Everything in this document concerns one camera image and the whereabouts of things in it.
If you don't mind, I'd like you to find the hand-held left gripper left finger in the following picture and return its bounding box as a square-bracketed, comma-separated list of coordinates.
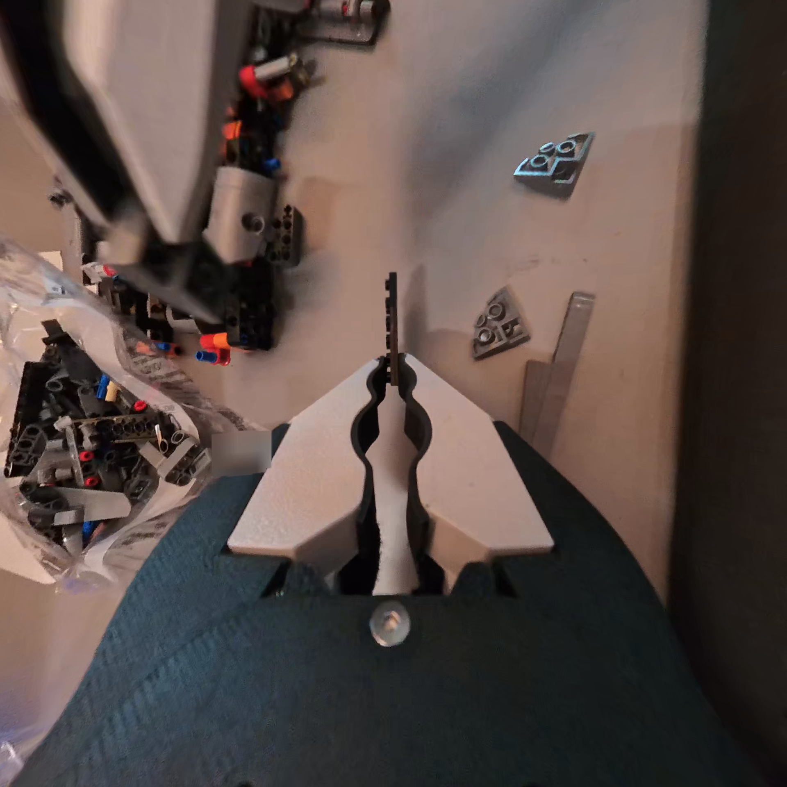
[226, 357, 389, 580]

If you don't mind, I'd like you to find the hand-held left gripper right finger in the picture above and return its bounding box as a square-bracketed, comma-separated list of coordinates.
[401, 353, 555, 574]

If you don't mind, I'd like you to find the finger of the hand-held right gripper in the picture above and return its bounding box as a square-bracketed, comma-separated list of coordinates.
[66, 0, 254, 245]
[0, 0, 150, 248]

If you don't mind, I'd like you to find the black studded lego plate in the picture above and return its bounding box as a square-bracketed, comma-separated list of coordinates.
[384, 272, 400, 388]

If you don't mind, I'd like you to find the clear bag of grey parts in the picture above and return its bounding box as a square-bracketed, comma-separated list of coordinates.
[0, 239, 273, 594]

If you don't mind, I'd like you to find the long grey lego beam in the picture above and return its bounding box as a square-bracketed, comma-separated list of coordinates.
[518, 291, 596, 457]

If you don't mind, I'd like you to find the partly built lego car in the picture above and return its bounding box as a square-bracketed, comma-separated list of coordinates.
[49, 0, 322, 371]

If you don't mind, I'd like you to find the dark grey lego wedge plate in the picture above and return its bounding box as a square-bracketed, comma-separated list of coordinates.
[513, 130, 596, 199]
[471, 285, 531, 361]

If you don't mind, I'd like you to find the grey red lego subassembly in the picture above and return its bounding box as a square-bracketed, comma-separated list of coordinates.
[306, 0, 392, 46]

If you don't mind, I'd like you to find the black dotted edge pad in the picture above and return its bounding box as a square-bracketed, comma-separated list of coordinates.
[667, 0, 787, 787]

